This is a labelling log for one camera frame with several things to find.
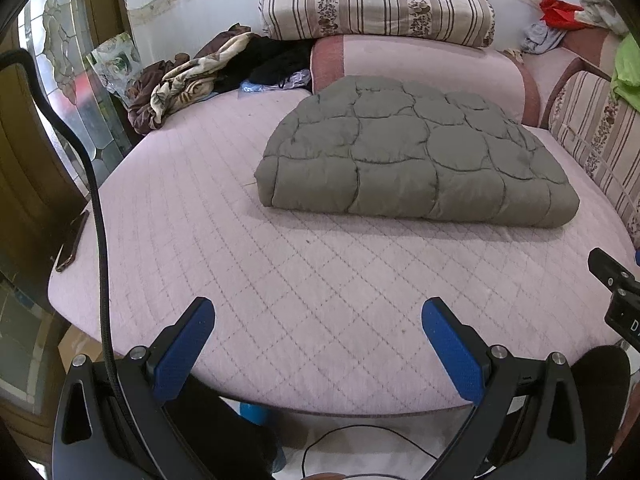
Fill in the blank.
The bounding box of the pink corner cushion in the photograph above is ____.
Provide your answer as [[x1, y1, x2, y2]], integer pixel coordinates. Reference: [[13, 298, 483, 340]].
[[520, 25, 618, 128]]

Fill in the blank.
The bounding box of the olive quilted hooded jacket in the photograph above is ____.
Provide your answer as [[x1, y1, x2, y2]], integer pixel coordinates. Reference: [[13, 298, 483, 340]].
[[254, 75, 581, 229]]

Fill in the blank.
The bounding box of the pink bolster cushion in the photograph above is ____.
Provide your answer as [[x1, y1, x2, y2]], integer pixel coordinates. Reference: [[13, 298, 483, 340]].
[[310, 34, 542, 128]]

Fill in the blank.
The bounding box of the cardboard box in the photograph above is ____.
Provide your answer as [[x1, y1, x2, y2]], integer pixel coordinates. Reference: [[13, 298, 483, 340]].
[[56, 324, 108, 363]]

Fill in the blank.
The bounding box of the stained glass door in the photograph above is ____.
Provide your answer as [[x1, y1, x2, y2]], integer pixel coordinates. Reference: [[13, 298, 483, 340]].
[[17, 0, 131, 191]]

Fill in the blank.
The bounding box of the floral printed plastic package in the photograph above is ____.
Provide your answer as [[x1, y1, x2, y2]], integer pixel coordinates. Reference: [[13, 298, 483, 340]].
[[85, 31, 143, 108]]

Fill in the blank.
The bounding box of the red cloth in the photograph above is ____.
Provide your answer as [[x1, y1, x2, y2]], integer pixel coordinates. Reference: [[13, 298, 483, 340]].
[[539, 0, 586, 31]]

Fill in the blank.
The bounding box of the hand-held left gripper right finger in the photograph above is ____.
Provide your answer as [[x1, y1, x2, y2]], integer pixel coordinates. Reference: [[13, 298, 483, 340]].
[[421, 296, 588, 480]]

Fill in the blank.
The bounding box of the grey-blue cloth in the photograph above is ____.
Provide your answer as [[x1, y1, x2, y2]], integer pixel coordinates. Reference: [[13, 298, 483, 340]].
[[522, 22, 568, 56]]

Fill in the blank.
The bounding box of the pink quilted mattress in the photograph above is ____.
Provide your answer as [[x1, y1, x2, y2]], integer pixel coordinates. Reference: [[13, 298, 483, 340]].
[[47, 87, 640, 416]]

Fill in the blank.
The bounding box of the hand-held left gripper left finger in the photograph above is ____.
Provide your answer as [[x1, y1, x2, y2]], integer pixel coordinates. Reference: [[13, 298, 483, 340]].
[[52, 296, 216, 480]]

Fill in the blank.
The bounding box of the pale blue plastic bag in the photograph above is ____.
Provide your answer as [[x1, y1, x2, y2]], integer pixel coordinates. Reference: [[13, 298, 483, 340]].
[[239, 70, 313, 93]]

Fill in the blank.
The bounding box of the blue round object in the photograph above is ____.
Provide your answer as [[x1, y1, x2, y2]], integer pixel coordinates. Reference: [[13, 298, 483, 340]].
[[239, 401, 275, 427]]

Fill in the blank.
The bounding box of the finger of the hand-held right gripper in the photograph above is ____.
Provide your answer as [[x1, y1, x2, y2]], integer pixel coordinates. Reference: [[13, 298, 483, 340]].
[[587, 247, 640, 294]]

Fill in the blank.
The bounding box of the large striped floral cushion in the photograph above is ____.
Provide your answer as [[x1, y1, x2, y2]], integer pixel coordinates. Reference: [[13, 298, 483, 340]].
[[259, 0, 496, 50]]

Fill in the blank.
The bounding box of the cream crumpled cloth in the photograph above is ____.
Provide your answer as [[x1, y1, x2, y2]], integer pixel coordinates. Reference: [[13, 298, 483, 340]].
[[575, 0, 628, 36]]

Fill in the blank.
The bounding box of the thick black cable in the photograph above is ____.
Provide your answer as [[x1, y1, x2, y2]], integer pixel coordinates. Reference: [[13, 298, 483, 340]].
[[0, 50, 151, 480]]

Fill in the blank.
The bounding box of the black cloth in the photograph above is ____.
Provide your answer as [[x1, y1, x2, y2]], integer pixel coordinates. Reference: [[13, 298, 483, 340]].
[[215, 35, 316, 96]]

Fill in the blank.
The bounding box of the long striped floral cushion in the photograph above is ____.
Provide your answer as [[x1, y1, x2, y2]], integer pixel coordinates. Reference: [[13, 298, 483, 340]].
[[547, 70, 640, 251]]

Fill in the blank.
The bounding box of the thin black cable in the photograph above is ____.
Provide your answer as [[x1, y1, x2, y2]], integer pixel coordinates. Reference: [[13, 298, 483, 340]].
[[300, 425, 443, 480]]

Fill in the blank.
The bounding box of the brown smartphone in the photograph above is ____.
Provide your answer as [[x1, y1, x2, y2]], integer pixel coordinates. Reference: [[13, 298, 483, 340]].
[[54, 210, 91, 274]]

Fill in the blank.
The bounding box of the bright green cloth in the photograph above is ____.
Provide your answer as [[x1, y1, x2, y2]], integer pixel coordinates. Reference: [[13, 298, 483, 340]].
[[611, 32, 640, 111]]

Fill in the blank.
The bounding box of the brown floral blanket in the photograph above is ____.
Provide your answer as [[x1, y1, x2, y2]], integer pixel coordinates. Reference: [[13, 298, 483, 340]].
[[127, 22, 261, 136]]

